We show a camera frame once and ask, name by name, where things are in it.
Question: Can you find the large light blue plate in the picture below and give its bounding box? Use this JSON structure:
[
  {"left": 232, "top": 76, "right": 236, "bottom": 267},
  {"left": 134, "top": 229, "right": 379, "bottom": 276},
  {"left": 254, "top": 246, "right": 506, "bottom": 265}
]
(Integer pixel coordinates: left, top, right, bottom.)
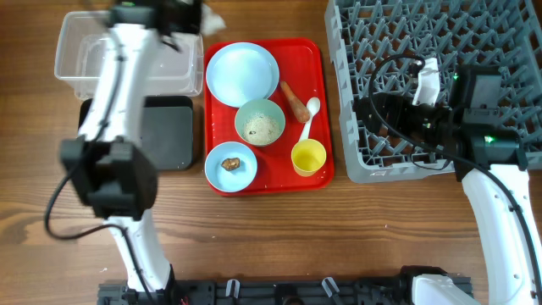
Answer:
[{"left": 206, "top": 42, "right": 279, "bottom": 108}]

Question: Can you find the small light blue bowl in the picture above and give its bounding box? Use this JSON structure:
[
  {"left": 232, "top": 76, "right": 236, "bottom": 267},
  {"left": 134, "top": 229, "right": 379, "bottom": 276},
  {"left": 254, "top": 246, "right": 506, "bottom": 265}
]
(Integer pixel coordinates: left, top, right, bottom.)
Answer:
[{"left": 204, "top": 141, "right": 257, "bottom": 193}]

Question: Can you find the orange carrot piece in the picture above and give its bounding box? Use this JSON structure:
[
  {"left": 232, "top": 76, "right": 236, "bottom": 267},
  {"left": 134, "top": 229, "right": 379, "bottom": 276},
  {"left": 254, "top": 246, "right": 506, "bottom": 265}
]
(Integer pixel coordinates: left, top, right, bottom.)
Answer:
[{"left": 279, "top": 80, "right": 310, "bottom": 124}]

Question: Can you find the yellow plastic cup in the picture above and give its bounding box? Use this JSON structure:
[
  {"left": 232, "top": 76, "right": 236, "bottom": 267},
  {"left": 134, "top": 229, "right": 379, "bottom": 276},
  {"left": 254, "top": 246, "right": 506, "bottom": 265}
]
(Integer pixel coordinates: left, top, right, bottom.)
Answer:
[{"left": 290, "top": 139, "right": 327, "bottom": 177}]

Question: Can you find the white rice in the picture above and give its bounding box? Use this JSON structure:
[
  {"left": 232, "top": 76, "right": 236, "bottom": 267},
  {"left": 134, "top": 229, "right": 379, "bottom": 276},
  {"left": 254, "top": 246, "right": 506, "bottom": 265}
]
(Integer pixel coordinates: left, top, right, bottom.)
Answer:
[{"left": 242, "top": 114, "right": 281, "bottom": 146}]

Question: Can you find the clear plastic bin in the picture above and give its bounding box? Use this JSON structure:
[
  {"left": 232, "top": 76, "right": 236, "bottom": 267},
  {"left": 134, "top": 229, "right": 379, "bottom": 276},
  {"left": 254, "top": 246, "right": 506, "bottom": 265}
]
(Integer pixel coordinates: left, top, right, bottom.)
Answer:
[{"left": 54, "top": 11, "right": 203, "bottom": 100}]

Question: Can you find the brown food scrap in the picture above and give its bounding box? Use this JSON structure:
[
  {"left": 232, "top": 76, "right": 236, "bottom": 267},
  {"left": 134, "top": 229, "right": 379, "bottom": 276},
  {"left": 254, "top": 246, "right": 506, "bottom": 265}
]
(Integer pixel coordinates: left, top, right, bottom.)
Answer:
[{"left": 221, "top": 158, "right": 241, "bottom": 171}]

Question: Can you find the black plastic tray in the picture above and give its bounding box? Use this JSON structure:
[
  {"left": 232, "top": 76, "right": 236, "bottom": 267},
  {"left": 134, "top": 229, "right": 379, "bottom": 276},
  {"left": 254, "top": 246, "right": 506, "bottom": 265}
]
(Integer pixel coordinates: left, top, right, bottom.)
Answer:
[{"left": 79, "top": 95, "right": 194, "bottom": 175}]

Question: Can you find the white plastic spoon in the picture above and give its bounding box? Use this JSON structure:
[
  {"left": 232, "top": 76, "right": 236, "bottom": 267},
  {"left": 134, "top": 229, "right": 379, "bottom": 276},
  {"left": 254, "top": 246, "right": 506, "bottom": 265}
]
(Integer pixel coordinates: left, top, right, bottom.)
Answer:
[{"left": 299, "top": 97, "right": 321, "bottom": 141}]

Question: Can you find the green bowl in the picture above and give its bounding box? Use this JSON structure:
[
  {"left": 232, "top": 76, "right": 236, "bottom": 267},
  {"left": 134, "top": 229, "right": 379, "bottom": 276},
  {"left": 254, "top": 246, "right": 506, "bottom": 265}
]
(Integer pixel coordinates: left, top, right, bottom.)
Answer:
[{"left": 235, "top": 99, "right": 285, "bottom": 147}]

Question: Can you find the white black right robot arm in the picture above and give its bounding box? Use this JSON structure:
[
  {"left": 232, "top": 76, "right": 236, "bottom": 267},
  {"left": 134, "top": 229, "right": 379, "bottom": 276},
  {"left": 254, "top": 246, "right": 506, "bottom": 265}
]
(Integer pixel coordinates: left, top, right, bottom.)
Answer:
[{"left": 357, "top": 58, "right": 541, "bottom": 304}]

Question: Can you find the grey dishwasher rack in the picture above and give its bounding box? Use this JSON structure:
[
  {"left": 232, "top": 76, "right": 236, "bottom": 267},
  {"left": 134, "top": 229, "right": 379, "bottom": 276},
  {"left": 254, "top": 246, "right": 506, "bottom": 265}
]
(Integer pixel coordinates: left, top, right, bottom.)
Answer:
[{"left": 324, "top": 0, "right": 541, "bottom": 184}]

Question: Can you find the red serving tray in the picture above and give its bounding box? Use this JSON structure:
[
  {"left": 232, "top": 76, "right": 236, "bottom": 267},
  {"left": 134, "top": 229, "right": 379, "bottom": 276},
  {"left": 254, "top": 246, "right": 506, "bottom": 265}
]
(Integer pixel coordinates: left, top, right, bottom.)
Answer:
[{"left": 204, "top": 38, "right": 335, "bottom": 197}]

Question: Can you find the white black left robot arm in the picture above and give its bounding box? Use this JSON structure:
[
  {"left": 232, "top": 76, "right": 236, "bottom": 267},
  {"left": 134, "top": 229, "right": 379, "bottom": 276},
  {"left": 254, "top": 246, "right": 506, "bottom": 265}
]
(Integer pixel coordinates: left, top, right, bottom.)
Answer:
[{"left": 52, "top": 1, "right": 203, "bottom": 297}]

